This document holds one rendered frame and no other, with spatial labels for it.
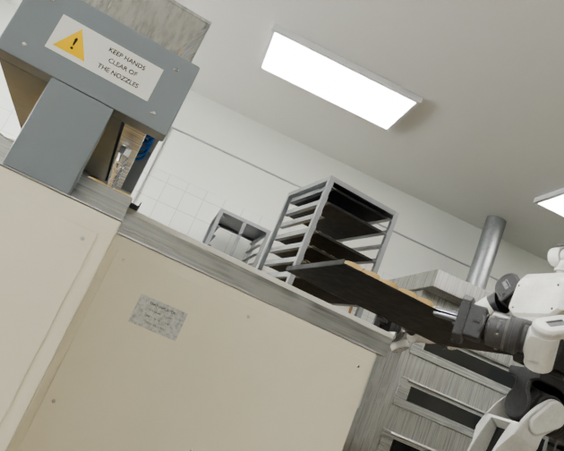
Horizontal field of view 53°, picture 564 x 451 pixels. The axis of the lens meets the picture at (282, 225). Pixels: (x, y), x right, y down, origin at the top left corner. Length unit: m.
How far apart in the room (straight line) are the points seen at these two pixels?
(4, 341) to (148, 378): 0.34
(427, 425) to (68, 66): 4.40
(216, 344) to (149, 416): 0.20
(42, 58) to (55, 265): 0.37
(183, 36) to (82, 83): 0.28
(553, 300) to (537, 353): 0.48
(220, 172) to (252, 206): 0.47
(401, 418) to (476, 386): 0.73
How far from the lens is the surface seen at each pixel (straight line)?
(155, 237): 1.27
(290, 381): 1.35
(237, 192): 5.74
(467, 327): 1.47
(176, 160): 5.78
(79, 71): 1.13
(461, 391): 5.18
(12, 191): 1.08
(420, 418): 5.03
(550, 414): 1.91
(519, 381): 1.96
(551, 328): 1.44
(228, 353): 1.30
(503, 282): 2.20
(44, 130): 1.10
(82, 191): 1.22
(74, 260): 1.06
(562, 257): 2.07
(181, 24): 1.30
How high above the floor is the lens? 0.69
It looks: 14 degrees up
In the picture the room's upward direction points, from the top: 23 degrees clockwise
